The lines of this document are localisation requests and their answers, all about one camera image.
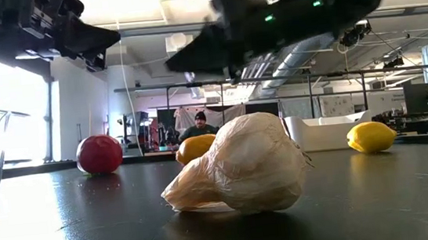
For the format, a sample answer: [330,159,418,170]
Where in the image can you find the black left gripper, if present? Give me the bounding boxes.
[0,0,124,82]

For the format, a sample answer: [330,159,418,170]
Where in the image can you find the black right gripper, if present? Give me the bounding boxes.
[158,0,336,82]

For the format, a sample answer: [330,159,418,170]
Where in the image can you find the red apple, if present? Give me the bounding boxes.
[74,132,125,177]

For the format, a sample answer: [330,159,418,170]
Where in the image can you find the white ceiling box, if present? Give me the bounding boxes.
[164,31,196,55]

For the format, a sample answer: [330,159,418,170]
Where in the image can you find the person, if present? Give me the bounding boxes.
[176,110,220,144]

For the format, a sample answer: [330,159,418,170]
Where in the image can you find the silver ventilation ducts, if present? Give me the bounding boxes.
[238,33,340,100]

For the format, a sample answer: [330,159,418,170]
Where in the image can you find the dark background equipment rack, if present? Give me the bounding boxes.
[121,107,180,155]

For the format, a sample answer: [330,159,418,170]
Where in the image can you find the orange-yellow lemon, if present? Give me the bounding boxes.
[173,133,219,167]

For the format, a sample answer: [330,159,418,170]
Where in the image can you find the beige garlic bulb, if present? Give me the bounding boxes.
[154,107,317,224]

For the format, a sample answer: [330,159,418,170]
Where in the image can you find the white plastic basket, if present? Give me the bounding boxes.
[282,108,375,155]

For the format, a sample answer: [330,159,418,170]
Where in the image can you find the black ceiling track light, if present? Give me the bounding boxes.
[382,55,406,69]
[337,20,374,49]

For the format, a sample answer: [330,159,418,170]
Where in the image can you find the small yellow lemon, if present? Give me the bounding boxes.
[345,118,399,158]

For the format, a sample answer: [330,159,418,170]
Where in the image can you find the black computer monitor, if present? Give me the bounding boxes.
[403,82,428,115]

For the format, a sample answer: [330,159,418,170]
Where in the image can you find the cluttered black workbench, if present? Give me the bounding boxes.
[370,109,428,151]

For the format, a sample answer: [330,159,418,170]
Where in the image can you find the white hanging cable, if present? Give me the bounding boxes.
[115,20,143,157]

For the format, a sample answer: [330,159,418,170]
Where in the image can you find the black metal rail frame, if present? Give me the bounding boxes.
[114,57,428,138]

